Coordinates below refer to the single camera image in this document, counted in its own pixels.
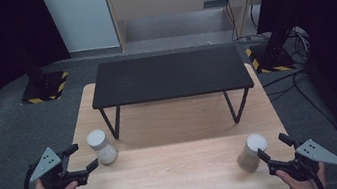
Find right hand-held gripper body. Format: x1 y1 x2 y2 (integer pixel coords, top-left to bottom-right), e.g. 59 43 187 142
264 135 337 188

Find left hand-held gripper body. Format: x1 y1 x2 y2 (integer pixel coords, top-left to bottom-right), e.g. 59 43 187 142
17 141 92 189

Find clear jar with brown powder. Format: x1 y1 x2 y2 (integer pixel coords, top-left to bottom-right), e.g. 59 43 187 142
233 131 273 176

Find clear jar with white powder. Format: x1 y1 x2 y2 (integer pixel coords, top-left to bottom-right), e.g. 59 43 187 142
85 126 120 170

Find black raised shelf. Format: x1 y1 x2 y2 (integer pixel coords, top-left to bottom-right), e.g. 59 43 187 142
85 41 260 145

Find person's right hand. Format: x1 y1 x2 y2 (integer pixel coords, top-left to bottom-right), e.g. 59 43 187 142
274 161 329 189

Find striped stand base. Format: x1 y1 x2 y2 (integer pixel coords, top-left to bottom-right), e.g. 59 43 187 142
16 68 73 106
244 39 298 77

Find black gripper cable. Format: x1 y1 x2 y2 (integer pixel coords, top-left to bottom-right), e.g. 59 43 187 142
308 167 327 189

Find long black floor cable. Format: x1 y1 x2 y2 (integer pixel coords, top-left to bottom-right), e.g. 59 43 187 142
291 65 337 189

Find tangle of cables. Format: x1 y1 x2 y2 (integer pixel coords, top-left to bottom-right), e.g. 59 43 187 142
286 24 315 65

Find black socket cable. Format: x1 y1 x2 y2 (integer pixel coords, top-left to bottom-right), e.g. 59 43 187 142
223 0 243 43

